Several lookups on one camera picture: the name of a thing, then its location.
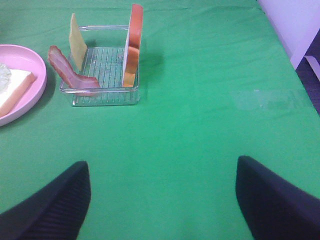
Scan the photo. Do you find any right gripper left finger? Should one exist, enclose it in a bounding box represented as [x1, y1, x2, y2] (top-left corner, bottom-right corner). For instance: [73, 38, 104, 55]
[0, 161, 91, 240]

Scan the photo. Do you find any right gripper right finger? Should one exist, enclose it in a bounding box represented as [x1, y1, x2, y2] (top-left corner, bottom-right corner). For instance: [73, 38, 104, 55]
[235, 155, 320, 240]

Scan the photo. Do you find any bacon strip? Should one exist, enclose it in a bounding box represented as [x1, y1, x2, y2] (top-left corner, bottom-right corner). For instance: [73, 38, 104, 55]
[48, 45, 101, 97]

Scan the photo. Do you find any bread slice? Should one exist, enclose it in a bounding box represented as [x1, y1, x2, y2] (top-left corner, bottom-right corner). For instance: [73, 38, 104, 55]
[122, 4, 143, 88]
[0, 69, 36, 117]

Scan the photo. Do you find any green lettuce leaf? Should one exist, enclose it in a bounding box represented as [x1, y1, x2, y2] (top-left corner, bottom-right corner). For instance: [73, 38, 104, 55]
[0, 63, 12, 93]

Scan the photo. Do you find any yellow cheese slice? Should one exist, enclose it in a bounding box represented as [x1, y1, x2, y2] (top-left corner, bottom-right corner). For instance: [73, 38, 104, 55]
[68, 13, 88, 71]

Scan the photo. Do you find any green tablecloth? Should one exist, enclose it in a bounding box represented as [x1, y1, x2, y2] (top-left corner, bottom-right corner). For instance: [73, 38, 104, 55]
[0, 0, 320, 240]

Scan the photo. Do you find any right clear plastic container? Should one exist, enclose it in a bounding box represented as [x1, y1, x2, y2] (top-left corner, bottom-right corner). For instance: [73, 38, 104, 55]
[59, 25, 140, 107]

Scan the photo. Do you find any pink round plate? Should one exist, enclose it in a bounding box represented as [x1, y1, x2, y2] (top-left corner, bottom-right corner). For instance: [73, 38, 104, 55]
[0, 44, 47, 126]

